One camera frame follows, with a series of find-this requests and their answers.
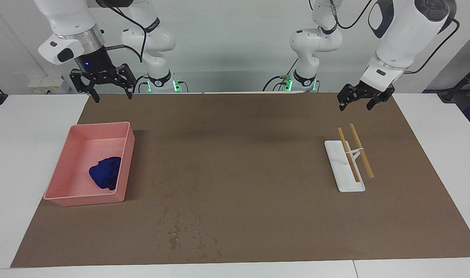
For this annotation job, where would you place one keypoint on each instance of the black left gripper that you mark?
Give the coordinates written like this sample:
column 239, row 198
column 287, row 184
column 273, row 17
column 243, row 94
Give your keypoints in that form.
column 372, row 90

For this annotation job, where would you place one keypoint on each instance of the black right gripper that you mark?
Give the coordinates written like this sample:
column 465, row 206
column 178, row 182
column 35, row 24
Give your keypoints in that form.
column 95, row 65

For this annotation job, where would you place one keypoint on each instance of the blue towel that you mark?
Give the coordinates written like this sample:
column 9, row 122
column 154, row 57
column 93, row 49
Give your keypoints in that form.
column 105, row 173

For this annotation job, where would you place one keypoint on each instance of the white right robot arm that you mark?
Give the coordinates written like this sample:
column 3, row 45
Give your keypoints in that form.
column 65, row 19

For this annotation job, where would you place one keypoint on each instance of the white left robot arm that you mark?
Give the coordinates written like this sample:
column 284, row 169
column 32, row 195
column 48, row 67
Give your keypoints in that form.
column 404, row 34

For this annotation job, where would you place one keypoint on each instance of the wooden rack rod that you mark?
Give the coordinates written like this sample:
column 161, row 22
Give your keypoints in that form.
column 348, row 154
column 361, row 150

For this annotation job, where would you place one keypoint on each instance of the white socket box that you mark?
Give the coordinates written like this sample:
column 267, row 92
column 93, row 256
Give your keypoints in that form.
column 49, row 83

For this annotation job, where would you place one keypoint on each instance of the black floor stand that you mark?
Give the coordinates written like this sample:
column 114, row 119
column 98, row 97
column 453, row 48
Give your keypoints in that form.
column 447, row 95

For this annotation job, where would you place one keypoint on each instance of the pink plastic bin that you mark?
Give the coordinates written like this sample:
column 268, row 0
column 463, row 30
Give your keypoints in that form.
column 72, row 154

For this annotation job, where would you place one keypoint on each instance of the brown table mat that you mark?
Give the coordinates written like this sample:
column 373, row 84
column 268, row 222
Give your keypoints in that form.
column 258, row 173

